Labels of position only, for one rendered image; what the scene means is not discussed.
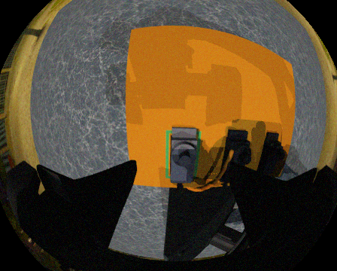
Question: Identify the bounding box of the orange flat deck plate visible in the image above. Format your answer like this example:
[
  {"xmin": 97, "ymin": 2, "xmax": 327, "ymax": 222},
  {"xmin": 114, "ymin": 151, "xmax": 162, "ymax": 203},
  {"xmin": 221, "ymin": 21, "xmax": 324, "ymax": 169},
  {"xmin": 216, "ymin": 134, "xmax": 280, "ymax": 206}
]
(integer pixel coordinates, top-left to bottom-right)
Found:
[{"xmin": 126, "ymin": 25, "xmax": 296, "ymax": 187}]

